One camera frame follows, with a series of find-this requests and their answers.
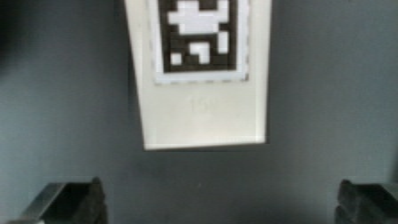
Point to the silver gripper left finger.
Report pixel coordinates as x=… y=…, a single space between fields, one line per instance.
x=67 y=204

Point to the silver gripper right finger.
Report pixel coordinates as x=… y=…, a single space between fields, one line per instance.
x=366 y=203

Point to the white stool leg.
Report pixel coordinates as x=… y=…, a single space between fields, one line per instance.
x=201 y=48

